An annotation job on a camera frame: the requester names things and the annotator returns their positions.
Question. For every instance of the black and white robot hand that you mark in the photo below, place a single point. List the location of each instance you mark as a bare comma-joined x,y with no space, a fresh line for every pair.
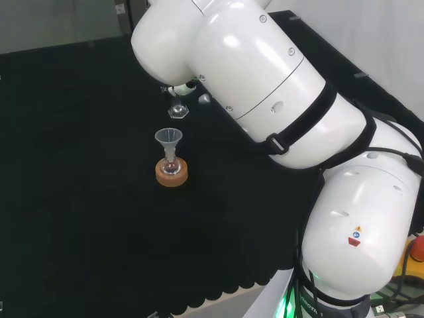
180,89

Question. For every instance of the clear glass graduated cylinder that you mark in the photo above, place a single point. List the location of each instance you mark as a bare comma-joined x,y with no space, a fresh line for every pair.
178,112

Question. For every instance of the clear plastic funnel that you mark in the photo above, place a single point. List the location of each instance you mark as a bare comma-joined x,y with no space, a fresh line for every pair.
168,137

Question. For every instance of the clear round-bottom flask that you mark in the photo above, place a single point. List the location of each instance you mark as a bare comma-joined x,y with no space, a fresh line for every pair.
170,167

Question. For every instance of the dark cabinet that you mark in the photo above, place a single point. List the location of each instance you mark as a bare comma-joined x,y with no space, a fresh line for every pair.
127,16

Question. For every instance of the grey tape strip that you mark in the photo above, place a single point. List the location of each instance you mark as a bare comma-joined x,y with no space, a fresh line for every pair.
361,75
295,18

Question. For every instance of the black cloth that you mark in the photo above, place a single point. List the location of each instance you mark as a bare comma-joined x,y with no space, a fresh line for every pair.
83,198

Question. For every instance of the yellow stop button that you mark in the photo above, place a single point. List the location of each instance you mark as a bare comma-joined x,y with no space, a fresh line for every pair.
414,258

